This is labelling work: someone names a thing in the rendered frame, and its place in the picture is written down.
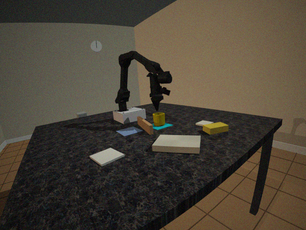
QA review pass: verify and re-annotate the yellow rectangular block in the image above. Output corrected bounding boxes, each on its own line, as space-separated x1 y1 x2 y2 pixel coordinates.
203 122 229 134

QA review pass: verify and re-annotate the beige flat rectangular pad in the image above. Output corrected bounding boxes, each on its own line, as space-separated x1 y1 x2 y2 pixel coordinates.
89 148 125 166

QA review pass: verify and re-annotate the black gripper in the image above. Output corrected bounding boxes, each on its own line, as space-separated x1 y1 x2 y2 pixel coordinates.
149 84 163 111

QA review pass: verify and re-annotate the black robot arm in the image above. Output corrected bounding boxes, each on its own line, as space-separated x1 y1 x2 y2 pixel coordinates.
115 51 172 112

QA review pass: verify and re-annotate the beige flat square tile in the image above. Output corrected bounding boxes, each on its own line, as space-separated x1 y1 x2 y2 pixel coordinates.
196 120 214 126

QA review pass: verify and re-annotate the yellow cup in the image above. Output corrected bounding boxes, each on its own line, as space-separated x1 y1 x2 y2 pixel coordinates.
153 112 165 127

